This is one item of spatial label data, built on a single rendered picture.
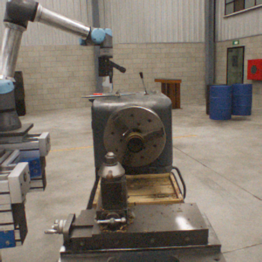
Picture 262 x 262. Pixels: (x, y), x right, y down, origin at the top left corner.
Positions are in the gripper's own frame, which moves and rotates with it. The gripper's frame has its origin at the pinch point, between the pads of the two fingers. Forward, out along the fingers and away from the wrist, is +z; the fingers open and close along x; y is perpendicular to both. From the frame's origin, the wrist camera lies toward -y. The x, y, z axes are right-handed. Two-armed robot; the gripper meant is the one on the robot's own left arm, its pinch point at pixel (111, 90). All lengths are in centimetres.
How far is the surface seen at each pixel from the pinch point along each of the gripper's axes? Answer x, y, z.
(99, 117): 16.4, 6.6, 13.5
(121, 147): 31.9, -5.1, 26.6
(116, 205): 94, -5, 27
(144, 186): 48, -15, 41
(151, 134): 37.9, -19.9, 19.1
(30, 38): -906, 347, -135
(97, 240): 99, 0, 35
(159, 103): 15.5, -26.8, 7.2
